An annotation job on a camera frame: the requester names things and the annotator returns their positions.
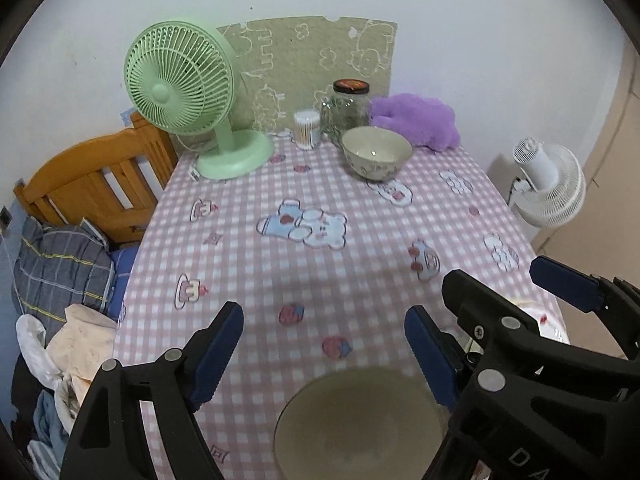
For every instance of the white clip fan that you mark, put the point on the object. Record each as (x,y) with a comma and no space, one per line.
(550,185)

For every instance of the purple plush pillow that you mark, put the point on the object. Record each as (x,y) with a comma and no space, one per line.
(420,120)

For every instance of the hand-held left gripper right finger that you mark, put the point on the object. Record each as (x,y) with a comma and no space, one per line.
(430,355)

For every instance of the green desk fan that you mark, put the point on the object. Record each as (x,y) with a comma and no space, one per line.
(175,80)

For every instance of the cotton swab container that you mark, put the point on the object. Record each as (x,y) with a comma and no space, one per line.
(307,130)

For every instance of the beige wooden door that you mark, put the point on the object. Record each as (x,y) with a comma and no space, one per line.
(615,160)

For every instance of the white cloth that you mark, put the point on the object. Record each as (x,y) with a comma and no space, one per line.
(35,350)

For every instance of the pink checkered tablecloth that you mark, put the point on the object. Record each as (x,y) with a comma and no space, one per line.
(350,270)

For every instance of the cream cloth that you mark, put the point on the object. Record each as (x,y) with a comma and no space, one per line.
(85,345)

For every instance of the blue clothes pile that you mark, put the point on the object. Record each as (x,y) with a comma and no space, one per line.
(47,430)

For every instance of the glass jar with dark lid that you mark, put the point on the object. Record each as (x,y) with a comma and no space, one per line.
(345,115)

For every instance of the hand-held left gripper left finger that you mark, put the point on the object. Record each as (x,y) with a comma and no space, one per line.
(220,355)

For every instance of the green printed wall mat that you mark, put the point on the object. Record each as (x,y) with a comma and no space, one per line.
(300,60)

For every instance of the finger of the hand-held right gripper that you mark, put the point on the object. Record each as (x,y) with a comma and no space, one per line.
(480,305)
(565,285)

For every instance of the wooden bed headboard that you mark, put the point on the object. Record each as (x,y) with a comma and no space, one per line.
(90,180)

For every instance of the cream floral bowl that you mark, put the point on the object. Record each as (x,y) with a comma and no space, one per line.
(360,420)
(377,152)

